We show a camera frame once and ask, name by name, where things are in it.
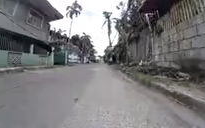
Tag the clump of trees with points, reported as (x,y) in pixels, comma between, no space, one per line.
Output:
(81,45)

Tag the grey concrete road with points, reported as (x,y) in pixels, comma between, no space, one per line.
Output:
(90,96)

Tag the leafy roadside trees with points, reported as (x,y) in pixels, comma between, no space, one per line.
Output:
(123,33)

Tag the thin palm tree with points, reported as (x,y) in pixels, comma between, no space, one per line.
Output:
(108,23)

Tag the green metal gate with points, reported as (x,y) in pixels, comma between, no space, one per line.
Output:
(59,57)

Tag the pile of rubble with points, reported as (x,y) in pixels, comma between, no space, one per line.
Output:
(153,70)

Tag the tall palm tree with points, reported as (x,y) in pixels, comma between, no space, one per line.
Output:
(73,11)

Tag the concrete kerb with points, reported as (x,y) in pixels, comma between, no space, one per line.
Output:
(176,94)

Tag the raised concrete verge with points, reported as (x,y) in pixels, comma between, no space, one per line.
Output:
(13,69)

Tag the grey two-storey house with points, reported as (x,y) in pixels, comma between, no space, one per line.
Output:
(20,23)

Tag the bamboo slat fence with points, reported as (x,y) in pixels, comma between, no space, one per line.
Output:
(183,11)

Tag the grey concrete block wall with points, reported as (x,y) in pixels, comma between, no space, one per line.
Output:
(186,41)

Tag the pale green boundary wall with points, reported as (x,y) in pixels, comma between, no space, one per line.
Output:
(0,58)

